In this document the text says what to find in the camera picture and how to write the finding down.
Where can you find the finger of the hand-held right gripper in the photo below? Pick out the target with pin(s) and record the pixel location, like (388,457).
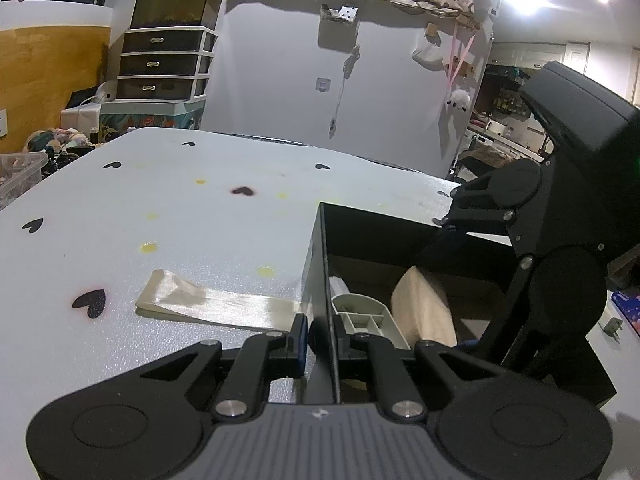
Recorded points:
(480,220)
(517,285)

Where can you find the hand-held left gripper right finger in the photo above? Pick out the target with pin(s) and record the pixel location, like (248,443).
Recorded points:
(345,347)

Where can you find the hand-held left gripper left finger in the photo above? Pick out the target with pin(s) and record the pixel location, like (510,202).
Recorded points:
(300,342)

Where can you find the black storage box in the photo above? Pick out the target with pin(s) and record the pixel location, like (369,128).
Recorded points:
(380,232)

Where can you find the white plug adapter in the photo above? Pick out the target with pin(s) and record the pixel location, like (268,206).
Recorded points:
(613,330)

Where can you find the white plastic organizer tray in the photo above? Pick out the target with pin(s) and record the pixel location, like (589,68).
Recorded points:
(365,310)

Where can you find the white cylinder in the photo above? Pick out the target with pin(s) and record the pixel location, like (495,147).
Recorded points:
(340,287)

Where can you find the chair with brown garment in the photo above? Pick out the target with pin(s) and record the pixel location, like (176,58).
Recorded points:
(487,160)

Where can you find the cream satin ribbon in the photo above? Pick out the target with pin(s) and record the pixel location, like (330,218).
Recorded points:
(220,305)

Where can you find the kitchen shelf with bottles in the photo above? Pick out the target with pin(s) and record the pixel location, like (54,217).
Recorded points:
(507,100)

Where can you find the blue patterned box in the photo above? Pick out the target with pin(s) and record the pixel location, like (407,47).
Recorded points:
(629,310)

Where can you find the plush sheep toy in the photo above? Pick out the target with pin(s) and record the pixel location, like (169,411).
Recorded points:
(457,100)

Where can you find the patterned cabinet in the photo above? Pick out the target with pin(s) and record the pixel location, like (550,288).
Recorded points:
(150,120)

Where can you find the plastic drawer unit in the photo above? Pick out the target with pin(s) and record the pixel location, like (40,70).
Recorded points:
(160,62)

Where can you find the pile of plush toys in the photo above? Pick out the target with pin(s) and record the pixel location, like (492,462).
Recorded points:
(60,140)

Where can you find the white appliance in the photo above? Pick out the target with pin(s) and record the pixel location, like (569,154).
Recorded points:
(80,117)

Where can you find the clear plastic bin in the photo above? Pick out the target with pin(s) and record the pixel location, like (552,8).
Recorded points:
(20,175)

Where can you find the glass tank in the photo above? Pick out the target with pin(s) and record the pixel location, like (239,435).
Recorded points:
(175,7)

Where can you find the white wall pouch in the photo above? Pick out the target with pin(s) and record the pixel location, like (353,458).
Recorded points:
(429,55)

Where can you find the clear adhesive wall hook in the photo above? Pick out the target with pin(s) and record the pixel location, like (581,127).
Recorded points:
(323,85)

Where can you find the wall bracket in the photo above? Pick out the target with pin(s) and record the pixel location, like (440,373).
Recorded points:
(340,12)

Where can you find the white wall socket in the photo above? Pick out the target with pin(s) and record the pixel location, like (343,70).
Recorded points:
(3,123)

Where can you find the wooden wall panel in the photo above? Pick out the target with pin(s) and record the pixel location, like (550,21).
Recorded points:
(45,75)

